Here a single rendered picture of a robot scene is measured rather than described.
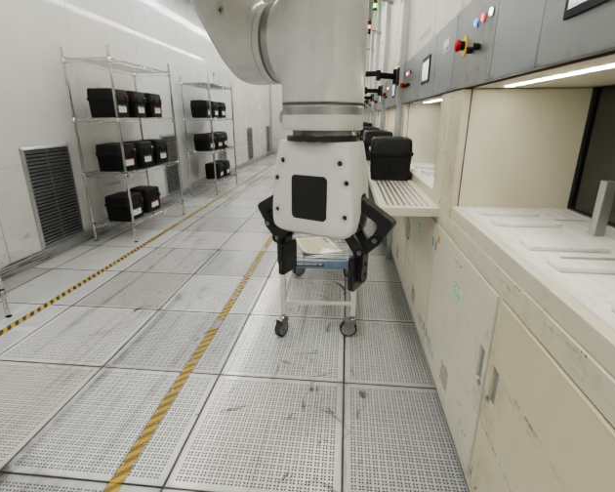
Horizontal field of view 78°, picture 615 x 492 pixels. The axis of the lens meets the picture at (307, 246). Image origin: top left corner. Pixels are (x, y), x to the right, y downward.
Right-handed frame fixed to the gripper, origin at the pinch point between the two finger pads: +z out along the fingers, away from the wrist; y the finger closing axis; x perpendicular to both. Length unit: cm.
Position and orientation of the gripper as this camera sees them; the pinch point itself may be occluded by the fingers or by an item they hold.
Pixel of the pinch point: (320, 271)
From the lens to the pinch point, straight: 45.3
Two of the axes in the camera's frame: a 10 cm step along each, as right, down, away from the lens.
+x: 5.1, -2.7, 8.2
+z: 0.0, 9.5, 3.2
